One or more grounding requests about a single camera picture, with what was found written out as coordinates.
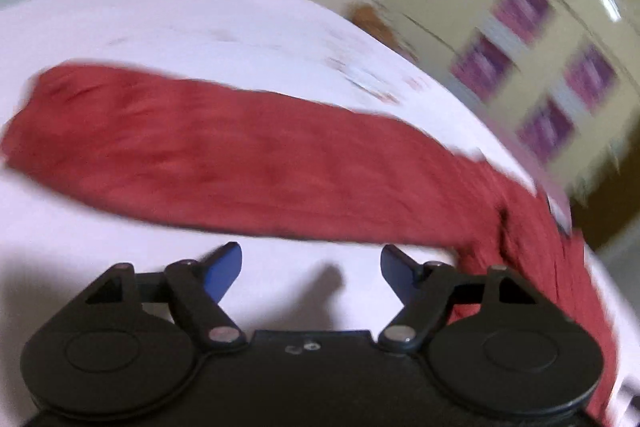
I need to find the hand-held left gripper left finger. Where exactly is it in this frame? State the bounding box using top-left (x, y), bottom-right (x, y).
top-left (82, 242), bottom-right (248, 351)

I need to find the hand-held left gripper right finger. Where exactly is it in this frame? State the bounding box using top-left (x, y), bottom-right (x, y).
top-left (377, 245), bottom-right (545, 353)

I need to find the red puffer jacket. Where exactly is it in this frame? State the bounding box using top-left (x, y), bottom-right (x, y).
top-left (0, 62), bottom-right (623, 427)

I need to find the purple wardrobe poster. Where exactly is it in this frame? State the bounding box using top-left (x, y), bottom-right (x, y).
top-left (564, 44), bottom-right (618, 112)
top-left (517, 97), bottom-right (576, 162)
top-left (450, 34), bottom-right (516, 100)
top-left (492, 0), bottom-right (553, 42)

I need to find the pink floral bed sheet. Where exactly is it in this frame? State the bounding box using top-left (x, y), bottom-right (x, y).
top-left (0, 0), bottom-right (640, 427)

